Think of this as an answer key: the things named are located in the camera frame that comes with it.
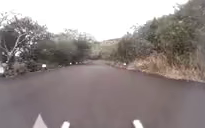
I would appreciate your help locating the grey asphalt road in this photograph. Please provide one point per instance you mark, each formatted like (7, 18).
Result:
(96, 96)

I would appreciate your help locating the white roadside stone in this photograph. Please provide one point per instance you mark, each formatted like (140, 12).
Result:
(44, 66)

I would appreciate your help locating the dry grass verge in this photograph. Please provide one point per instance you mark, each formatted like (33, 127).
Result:
(163, 68)

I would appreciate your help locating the robot's own part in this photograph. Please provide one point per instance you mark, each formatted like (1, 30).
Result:
(138, 124)
(65, 125)

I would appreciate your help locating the row of trees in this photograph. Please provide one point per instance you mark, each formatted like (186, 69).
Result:
(26, 40)

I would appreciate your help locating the wooded slope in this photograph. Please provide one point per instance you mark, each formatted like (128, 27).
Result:
(176, 33)

